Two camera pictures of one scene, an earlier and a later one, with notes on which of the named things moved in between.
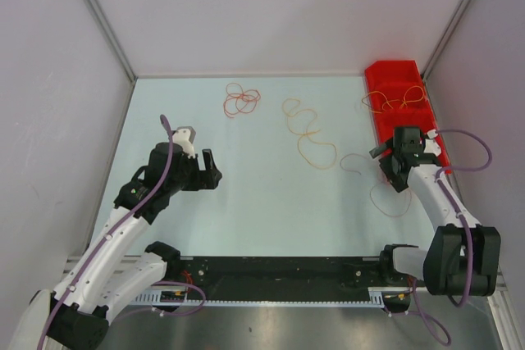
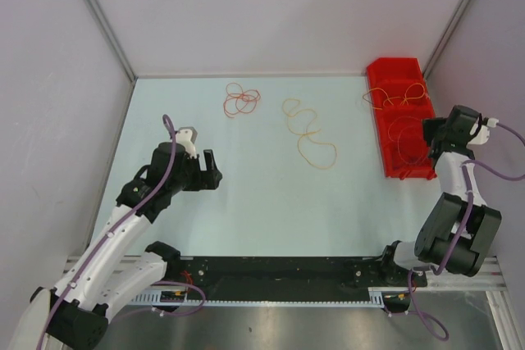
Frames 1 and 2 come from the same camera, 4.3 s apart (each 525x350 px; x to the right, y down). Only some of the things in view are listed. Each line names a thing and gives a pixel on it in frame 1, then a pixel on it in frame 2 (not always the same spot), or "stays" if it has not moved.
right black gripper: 393,177 to 428,125
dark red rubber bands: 392,216 to 405,127
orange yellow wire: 376,92 to 394,97
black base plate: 280,275 stays
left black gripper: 203,179 stays
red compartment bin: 399,99 stays
